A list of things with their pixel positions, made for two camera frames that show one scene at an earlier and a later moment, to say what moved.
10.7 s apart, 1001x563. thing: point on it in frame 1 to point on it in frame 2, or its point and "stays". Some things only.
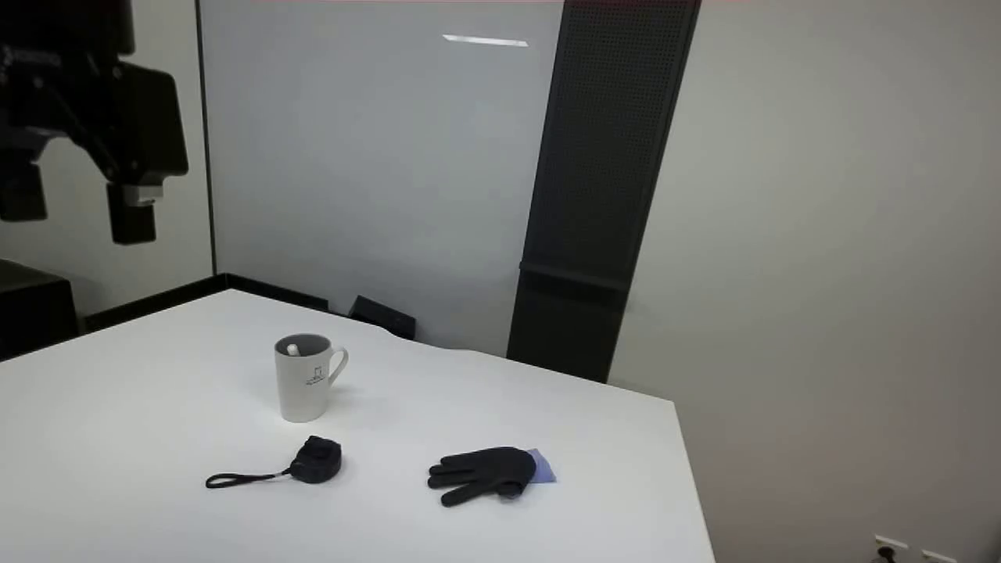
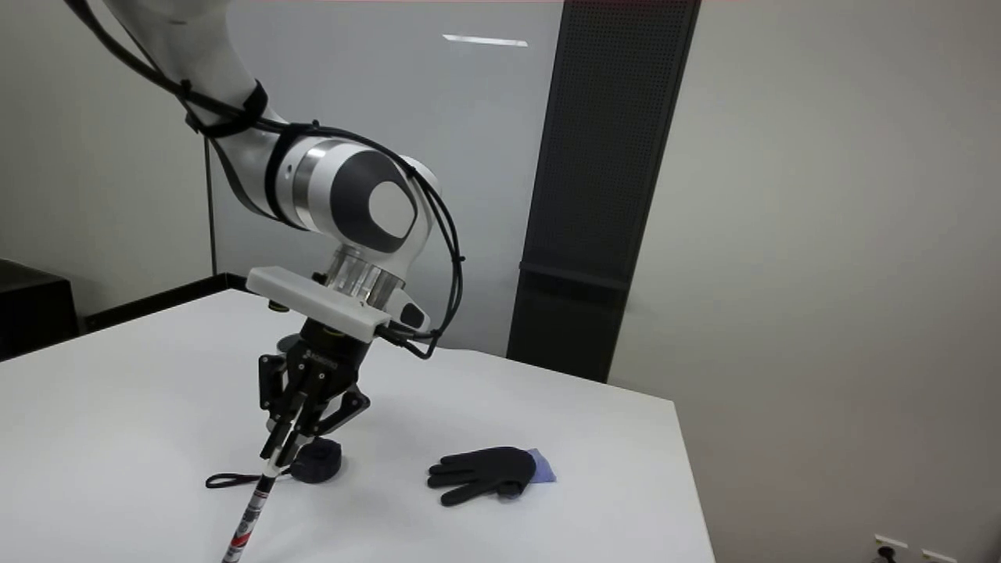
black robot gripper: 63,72 to 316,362
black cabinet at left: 34,308 stays
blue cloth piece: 541,474 stays
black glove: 481,474 stays
